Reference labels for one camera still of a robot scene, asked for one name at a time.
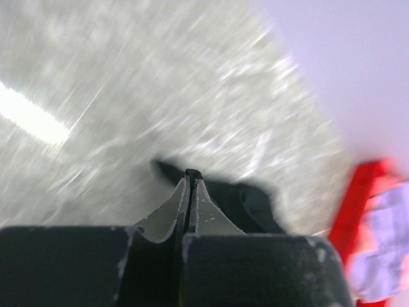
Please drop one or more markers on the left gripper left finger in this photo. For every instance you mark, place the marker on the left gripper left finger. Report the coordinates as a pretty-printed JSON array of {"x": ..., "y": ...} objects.
[{"x": 159, "y": 226}]

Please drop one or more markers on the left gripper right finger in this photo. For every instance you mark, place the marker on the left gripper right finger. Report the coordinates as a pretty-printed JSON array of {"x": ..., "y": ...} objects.
[{"x": 206, "y": 218}]

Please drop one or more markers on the black t shirt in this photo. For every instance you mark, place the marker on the black t shirt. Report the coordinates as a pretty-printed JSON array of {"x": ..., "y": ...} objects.
[{"x": 247, "y": 206}]

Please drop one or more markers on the red plastic bin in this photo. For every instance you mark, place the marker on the red plastic bin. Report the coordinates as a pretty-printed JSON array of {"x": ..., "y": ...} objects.
[{"x": 368, "y": 180}]

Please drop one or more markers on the purple t shirt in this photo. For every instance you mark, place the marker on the purple t shirt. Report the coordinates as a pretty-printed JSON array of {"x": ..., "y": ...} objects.
[{"x": 378, "y": 269}]

